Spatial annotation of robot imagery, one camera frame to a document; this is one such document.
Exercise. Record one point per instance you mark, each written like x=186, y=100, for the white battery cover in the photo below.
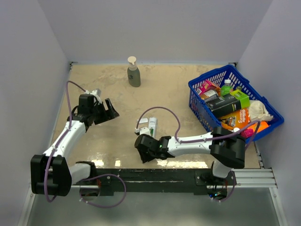
x=143, y=120

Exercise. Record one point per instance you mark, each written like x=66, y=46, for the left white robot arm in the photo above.
x=50, y=173

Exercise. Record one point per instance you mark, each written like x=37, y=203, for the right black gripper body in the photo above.
x=152, y=152

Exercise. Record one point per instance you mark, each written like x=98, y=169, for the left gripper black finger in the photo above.
x=104, y=117
x=111, y=112

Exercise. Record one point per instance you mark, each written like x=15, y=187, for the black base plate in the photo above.
x=196, y=181

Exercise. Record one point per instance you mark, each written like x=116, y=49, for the blue plastic basket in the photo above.
x=217, y=76

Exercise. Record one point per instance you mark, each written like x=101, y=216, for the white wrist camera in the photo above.
x=143, y=130
x=96, y=93

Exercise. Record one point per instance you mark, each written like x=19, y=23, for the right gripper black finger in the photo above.
x=145, y=156
x=157, y=156

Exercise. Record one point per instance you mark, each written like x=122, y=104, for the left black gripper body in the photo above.
x=97, y=111

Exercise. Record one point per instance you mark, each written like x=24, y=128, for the white remote control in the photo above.
x=152, y=126

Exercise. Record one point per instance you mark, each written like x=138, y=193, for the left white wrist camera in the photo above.
x=96, y=93

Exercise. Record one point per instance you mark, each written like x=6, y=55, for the brown label can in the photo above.
x=209, y=95

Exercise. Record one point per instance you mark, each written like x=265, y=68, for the orange snack bag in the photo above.
x=251, y=129

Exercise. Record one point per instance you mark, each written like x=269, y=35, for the pink snack box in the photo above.
x=206, y=86

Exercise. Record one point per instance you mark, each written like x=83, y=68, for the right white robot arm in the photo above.
x=227, y=147

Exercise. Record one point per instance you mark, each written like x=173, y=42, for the green drink bottle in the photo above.
x=226, y=88

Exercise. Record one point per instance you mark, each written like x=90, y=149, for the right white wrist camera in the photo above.
x=143, y=130

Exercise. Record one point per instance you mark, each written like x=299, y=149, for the black and green box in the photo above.
x=228, y=103

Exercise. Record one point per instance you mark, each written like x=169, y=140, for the grey soap dispenser bottle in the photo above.
x=133, y=72

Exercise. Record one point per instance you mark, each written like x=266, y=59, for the orange razor package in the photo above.
x=237, y=119

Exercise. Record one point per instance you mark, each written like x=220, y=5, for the crumpled beige cloth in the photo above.
x=258, y=111

